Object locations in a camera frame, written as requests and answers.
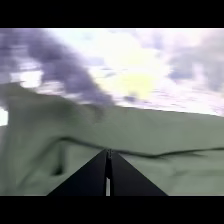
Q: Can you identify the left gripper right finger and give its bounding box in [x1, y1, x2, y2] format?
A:
[109, 151, 168, 197]

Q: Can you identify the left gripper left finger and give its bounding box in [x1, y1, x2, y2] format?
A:
[47, 148, 109, 197]

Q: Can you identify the olive green T-shirt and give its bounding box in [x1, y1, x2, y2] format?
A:
[0, 81, 224, 197]

